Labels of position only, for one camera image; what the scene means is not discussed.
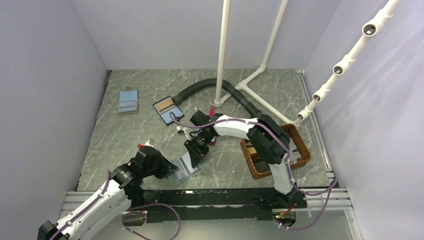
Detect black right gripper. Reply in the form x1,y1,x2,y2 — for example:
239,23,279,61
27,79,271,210
184,131,215,168

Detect grey vip card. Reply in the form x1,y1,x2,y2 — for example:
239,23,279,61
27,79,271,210
177,154,196,178

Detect green card holder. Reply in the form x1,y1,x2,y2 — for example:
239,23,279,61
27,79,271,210
171,152,202,185

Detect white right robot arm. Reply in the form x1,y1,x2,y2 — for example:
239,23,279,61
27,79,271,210
184,110,295,208

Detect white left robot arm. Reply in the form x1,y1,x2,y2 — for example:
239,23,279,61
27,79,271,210
37,146,179,240

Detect red card holder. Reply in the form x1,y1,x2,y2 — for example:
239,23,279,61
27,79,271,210
208,105,218,146

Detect gold card in basket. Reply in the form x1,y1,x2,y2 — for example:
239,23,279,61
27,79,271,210
247,147,258,155

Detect black card holder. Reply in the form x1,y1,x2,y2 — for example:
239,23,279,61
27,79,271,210
152,96,185,126

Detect grey blue card holder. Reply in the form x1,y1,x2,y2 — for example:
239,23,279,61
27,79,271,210
118,89,139,115

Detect cards in basket right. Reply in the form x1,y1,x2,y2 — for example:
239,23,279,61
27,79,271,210
289,140,302,165

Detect brown wicker basket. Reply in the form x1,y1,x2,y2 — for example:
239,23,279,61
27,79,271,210
240,123,311,180

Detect black corrugated hose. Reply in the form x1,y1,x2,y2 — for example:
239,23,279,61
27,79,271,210
172,78,266,120

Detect white pvc pipe frame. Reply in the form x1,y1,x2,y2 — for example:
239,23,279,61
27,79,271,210
213,0,292,124

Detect white pipe camera boom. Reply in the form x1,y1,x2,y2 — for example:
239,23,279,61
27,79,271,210
293,0,401,127

